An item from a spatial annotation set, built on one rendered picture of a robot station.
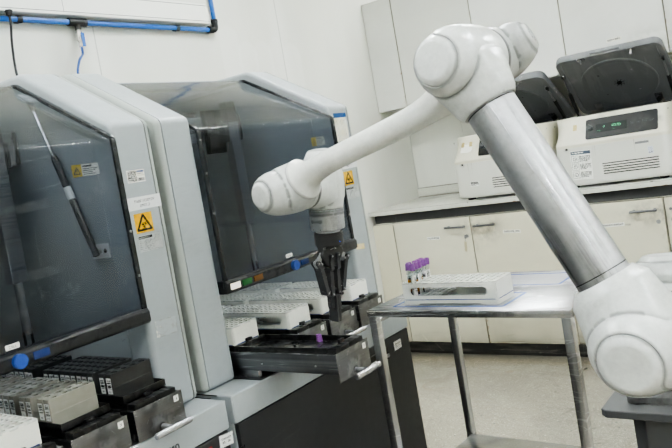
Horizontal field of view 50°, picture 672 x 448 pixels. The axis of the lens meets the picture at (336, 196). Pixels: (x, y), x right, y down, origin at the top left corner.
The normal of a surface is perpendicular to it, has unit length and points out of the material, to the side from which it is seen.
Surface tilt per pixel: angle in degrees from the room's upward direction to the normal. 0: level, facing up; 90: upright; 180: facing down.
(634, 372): 95
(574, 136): 59
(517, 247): 90
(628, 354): 96
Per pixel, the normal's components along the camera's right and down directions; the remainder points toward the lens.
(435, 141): -0.59, 0.15
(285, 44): 0.79, -0.11
